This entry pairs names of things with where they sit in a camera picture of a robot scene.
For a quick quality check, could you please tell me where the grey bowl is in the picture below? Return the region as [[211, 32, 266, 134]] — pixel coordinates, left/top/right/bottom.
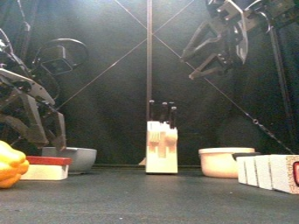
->
[[42, 146, 99, 173]]

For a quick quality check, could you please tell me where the red and white toy block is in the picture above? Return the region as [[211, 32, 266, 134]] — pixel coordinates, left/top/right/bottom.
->
[[20, 155, 74, 181]]

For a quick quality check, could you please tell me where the yellow toy bell pepper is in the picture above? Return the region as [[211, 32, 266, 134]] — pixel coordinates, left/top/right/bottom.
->
[[0, 139, 31, 189]]

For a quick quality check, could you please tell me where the white toy knife block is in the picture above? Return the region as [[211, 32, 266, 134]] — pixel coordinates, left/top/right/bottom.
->
[[144, 120, 180, 175]]

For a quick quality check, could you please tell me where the black flat toy piece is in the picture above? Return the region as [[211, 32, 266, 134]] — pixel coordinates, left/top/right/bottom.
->
[[231, 151, 262, 161]]

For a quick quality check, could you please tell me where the cream toy pot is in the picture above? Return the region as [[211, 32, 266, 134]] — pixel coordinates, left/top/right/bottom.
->
[[198, 146, 258, 179]]

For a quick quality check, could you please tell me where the white carton box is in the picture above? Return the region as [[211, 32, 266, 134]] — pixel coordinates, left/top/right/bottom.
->
[[268, 153, 299, 195]]

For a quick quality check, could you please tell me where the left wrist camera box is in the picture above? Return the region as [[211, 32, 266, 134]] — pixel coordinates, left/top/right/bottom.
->
[[39, 45, 76, 76]]

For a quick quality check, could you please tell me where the vertical metal frame pole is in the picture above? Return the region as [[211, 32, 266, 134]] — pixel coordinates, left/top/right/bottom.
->
[[144, 0, 155, 121]]

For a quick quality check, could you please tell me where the diagonal brace wire with turnbuckle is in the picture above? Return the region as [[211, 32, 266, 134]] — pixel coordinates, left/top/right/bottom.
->
[[112, 0, 295, 155]]

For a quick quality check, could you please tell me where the black looped cable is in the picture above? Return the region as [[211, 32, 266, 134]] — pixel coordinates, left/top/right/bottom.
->
[[32, 38, 90, 77]]

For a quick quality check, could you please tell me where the dark frame post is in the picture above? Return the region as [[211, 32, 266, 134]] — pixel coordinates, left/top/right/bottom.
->
[[267, 25, 297, 147]]

